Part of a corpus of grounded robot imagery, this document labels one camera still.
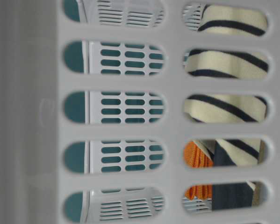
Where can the white plastic shopping basket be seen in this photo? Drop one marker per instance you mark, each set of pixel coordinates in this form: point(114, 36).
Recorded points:
point(35, 133)

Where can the cream navy striped slipper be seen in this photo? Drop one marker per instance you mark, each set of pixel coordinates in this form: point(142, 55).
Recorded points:
point(223, 108)

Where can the orange knitted cloth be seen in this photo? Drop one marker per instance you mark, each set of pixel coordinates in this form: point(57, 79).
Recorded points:
point(195, 158)

